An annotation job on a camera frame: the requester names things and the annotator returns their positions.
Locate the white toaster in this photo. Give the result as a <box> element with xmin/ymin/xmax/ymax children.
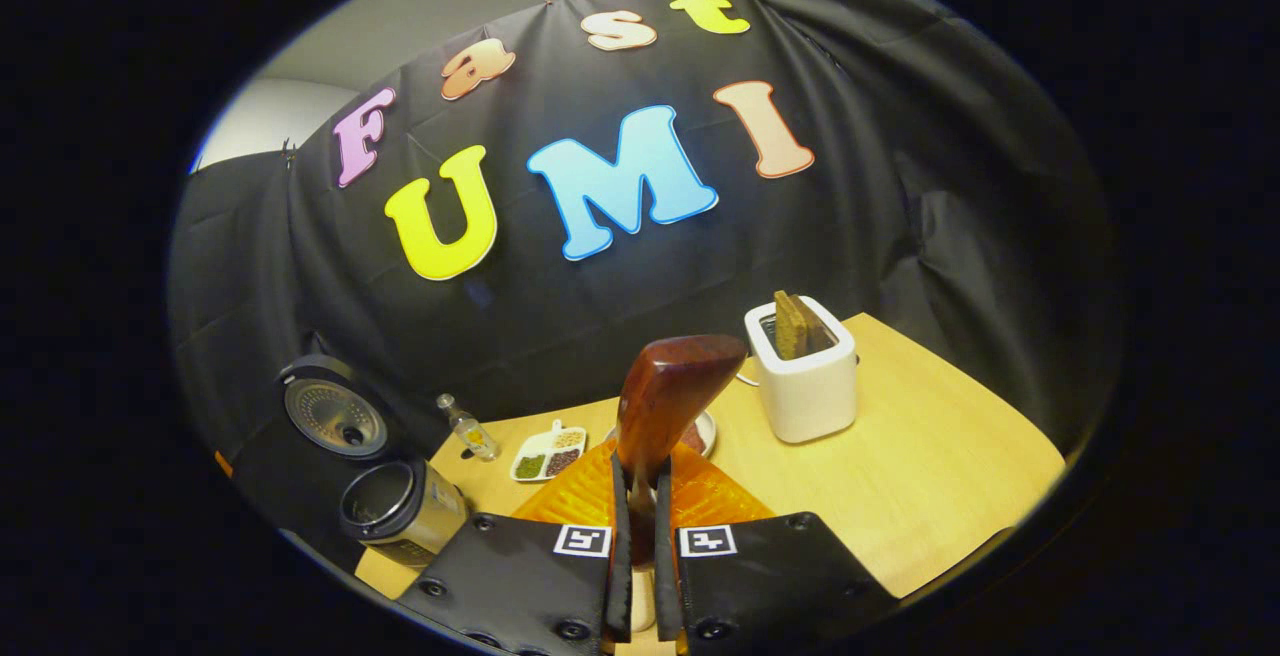
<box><xmin>744</xmin><ymin>296</ymin><xmax>859</xmax><ymax>445</ymax></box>

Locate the small glass bottle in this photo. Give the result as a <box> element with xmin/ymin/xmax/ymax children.
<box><xmin>436</xmin><ymin>393</ymin><xmax>501</xmax><ymax>463</ymax></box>

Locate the white round plate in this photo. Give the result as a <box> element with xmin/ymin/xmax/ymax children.
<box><xmin>605</xmin><ymin>409</ymin><xmax>718</xmax><ymax>459</ymax></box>

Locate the brown bread slice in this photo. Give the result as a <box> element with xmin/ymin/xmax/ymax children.
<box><xmin>773</xmin><ymin>290</ymin><xmax>838</xmax><ymax>361</ymax></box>

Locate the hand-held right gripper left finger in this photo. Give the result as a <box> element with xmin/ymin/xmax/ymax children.
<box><xmin>398</xmin><ymin>436</ymin><xmax>633</xmax><ymax>656</ymax></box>

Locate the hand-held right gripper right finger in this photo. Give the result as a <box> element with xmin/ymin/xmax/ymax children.
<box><xmin>655</xmin><ymin>441</ymin><xmax>896</xmax><ymax>655</ymax></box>

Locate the black backdrop cloth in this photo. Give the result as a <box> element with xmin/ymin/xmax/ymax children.
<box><xmin>165</xmin><ymin>0</ymin><xmax>1121</xmax><ymax>557</ymax></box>

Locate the white divided bean dish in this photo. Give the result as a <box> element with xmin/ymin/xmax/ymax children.
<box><xmin>510</xmin><ymin>420</ymin><xmax>588</xmax><ymax>483</ymax></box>

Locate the brown wooden spoon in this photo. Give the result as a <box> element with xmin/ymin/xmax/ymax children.
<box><xmin>615</xmin><ymin>335</ymin><xmax>749</xmax><ymax>562</ymax></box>

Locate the grey rice cooker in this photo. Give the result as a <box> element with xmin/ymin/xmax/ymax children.
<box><xmin>277</xmin><ymin>354</ymin><xmax>469</xmax><ymax>567</ymax></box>

